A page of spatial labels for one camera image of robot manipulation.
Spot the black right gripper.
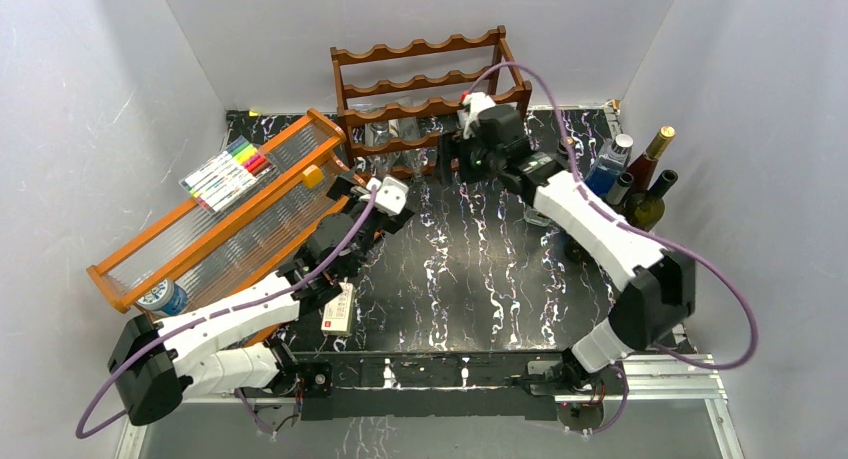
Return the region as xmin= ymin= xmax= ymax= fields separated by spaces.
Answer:
xmin=429 ymin=129 xmax=503 ymax=189

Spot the clear bottle without cap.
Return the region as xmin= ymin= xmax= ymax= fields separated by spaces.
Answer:
xmin=402 ymin=132 xmax=429 ymax=181

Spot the blue square bottle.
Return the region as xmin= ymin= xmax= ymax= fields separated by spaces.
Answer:
xmin=584 ymin=133 xmax=634 ymax=197

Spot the green bottle with tan label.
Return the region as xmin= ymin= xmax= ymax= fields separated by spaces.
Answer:
xmin=604 ymin=172 xmax=634 ymax=211

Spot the dark red gold-capped bottle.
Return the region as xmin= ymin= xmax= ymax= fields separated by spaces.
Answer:
xmin=626 ymin=125 xmax=676 ymax=194

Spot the green bottle with white label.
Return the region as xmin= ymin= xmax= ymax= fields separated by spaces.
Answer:
xmin=623 ymin=169 xmax=678 ymax=232

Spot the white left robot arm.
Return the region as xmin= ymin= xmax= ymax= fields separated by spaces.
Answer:
xmin=107 ymin=172 xmax=415 ymax=426

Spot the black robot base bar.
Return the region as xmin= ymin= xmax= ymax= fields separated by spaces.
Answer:
xmin=235 ymin=347 xmax=627 ymax=423

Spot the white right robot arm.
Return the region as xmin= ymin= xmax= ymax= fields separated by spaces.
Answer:
xmin=437 ymin=93 xmax=696 ymax=393

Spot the brown wooden wine rack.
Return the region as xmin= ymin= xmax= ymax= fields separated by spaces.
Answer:
xmin=330 ymin=25 xmax=533 ymax=167

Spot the clear bottle with gold cap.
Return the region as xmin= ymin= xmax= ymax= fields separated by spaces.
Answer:
xmin=369 ymin=121 xmax=399 ymax=177

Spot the yellow block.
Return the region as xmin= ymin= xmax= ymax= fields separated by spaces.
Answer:
xmin=300 ymin=165 xmax=325 ymax=189

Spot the white box with red label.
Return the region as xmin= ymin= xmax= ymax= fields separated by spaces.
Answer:
xmin=321 ymin=282 xmax=356 ymax=336

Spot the orange wooden tiered shelf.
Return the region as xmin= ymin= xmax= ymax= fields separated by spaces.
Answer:
xmin=87 ymin=109 xmax=348 ymax=314

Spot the colour marker pen pack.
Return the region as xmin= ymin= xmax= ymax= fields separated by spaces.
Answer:
xmin=180 ymin=136 xmax=274 ymax=213

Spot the blue white tape roll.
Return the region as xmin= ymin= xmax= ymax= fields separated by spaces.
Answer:
xmin=136 ymin=279 xmax=188 ymax=317

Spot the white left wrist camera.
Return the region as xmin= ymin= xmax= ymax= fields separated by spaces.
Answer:
xmin=366 ymin=175 xmax=409 ymax=216

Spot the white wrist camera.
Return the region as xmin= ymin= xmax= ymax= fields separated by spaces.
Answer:
xmin=366 ymin=175 xmax=409 ymax=216
xmin=459 ymin=91 xmax=496 ymax=139

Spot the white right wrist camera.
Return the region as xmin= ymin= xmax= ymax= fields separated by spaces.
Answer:
xmin=459 ymin=91 xmax=496 ymax=139

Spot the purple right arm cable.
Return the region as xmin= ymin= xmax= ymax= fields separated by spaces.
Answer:
xmin=463 ymin=61 xmax=760 ymax=436

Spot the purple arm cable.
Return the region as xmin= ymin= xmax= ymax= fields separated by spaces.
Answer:
xmin=74 ymin=185 xmax=380 ymax=441
xmin=463 ymin=61 xmax=760 ymax=436

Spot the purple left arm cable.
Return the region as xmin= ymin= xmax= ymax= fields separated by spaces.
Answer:
xmin=74 ymin=185 xmax=380 ymax=441

